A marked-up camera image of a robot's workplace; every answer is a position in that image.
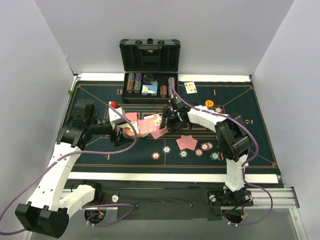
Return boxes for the green red chips in case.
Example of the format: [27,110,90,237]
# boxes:
[126,72,135,94]

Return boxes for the green poker chip stack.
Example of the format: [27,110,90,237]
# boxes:
[179,150,188,158]

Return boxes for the blue card box in case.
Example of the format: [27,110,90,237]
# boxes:
[141,84,158,96]

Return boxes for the purple green chips in case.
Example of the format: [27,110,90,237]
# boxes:
[133,72,142,94]

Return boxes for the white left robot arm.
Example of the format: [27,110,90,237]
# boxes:
[15,99,128,238]

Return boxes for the red face-down card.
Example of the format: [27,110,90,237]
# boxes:
[150,128,168,140]

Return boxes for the lilac chips in case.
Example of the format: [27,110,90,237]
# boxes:
[168,77,175,99]

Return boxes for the blue poker chip stack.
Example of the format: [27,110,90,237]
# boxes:
[162,146,171,154]

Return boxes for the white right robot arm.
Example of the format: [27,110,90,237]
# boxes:
[160,96,252,205]

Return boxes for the black poker chip case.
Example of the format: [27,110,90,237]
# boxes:
[119,38,181,104]

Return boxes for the orange chips in case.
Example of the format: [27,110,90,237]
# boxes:
[160,85,168,98]

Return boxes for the face-up card seat one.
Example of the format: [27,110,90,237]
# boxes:
[184,82,198,94]

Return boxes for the red poker chip stack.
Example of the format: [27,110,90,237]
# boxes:
[151,152,161,160]

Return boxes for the black round button in case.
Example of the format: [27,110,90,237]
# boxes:
[142,73,154,84]

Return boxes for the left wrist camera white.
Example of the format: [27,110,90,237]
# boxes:
[108,107,126,129]

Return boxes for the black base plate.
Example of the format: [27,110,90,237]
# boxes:
[89,180,253,221]

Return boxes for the face-up community card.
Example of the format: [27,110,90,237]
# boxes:
[143,113,162,127]

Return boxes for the red playing card deck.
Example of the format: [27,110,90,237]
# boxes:
[118,118,158,137]

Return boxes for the orange big blind button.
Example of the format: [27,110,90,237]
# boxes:
[205,99,214,108]

